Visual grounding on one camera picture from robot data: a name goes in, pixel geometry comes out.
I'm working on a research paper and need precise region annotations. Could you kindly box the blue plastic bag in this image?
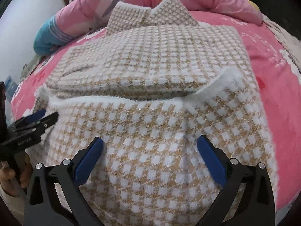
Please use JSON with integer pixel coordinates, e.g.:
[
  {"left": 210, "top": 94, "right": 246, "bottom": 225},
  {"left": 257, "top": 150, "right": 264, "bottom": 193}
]
[{"left": 5, "top": 75, "right": 19, "bottom": 97}]

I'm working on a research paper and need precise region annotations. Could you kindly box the black padded headboard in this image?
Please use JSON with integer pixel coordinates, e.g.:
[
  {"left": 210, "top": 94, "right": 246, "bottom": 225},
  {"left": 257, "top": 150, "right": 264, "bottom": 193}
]
[{"left": 233, "top": 0, "right": 301, "bottom": 38}]

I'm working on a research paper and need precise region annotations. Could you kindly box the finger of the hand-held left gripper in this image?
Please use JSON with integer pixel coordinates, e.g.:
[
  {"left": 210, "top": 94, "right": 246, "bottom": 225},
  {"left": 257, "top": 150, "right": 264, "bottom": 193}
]
[
  {"left": 13, "top": 110, "right": 47, "bottom": 129},
  {"left": 14, "top": 112, "right": 59, "bottom": 139}
]

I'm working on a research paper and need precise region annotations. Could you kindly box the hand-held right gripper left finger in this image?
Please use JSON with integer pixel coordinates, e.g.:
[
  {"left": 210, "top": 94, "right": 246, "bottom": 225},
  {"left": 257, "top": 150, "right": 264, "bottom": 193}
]
[{"left": 25, "top": 137, "right": 105, "bottom": 226}]

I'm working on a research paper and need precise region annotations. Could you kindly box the white fluffy blanket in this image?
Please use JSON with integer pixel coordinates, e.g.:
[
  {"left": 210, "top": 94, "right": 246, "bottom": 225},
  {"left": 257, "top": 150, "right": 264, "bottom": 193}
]
[{"left": 261, "top": 14, "right": 301, "bottom": 73}]

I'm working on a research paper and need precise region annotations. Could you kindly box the grey knitted cloth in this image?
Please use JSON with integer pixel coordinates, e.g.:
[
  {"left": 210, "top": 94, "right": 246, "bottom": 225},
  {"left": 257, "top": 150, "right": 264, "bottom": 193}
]
[{"left": 20, "top": 55, "right": 50, "bottom": 80}]

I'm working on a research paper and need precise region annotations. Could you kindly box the person's left hand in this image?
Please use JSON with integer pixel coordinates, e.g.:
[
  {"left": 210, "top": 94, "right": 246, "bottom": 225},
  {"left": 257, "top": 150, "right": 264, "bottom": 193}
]
[{"left": 0, "top": 157, "right": 32, "bottom": 197}]

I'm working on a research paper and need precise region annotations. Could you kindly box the beige white houndstooth coat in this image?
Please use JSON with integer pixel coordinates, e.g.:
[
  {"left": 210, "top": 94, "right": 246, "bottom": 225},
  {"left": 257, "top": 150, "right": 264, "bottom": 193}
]
[{"left": 25, "top": 0, "right": 279, "bottom": 226}]

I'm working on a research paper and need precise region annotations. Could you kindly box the pink floral bed blanket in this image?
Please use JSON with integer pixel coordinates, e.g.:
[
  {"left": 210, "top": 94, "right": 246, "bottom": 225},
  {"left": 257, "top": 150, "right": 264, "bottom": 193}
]
[{"left": 11, "top": 9, "right": 301, "bottom": 219}]

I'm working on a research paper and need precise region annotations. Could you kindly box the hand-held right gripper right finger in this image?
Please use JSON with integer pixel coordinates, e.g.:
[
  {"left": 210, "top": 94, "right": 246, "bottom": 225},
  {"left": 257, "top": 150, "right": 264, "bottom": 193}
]
[{"left": 196, "top": 135, "right": 275, "bottom": 226}]

